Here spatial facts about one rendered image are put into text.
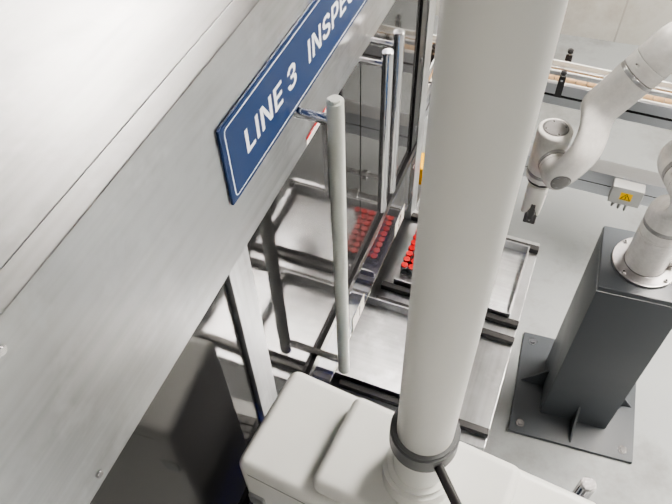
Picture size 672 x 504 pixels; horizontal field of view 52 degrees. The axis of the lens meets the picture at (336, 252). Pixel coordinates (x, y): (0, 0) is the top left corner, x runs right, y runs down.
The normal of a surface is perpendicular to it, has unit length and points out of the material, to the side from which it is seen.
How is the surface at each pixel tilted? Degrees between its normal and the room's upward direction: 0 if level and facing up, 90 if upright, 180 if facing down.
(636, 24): 90
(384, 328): 0
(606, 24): 90
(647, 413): 0
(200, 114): 90
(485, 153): 90
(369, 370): 0
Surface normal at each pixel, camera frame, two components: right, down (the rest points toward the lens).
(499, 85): -0.07, 0.78
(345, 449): -0.03, -0.62
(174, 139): 0.93, 0.27
